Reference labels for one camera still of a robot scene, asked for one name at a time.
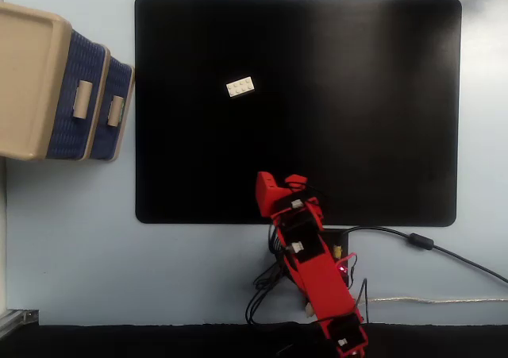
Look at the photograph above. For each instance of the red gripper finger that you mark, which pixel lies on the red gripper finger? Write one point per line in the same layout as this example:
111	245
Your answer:
297	182
266	193

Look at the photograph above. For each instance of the beige plastic drawer cabinet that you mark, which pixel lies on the beige plastic drawer cabinet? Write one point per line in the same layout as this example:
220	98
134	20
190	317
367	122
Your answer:
24	80

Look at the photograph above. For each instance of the white toy brick block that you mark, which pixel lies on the white toy brick block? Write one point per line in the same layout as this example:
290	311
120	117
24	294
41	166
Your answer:
240	87

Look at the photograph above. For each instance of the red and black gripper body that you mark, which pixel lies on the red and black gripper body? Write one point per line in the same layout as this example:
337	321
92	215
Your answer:
303	209

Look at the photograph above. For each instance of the aluminium profile rail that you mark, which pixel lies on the aluminium profile rail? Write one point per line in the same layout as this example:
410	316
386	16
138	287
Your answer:
16	319

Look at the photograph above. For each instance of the large black mat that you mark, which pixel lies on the large black mat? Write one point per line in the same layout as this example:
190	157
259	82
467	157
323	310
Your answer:
357	116

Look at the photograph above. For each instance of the black base controller board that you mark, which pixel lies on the black base controller board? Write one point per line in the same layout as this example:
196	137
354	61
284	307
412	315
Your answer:
339	241

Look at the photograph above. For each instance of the red robot arm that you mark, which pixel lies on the red robot arm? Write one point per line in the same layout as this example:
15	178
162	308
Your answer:
319	272

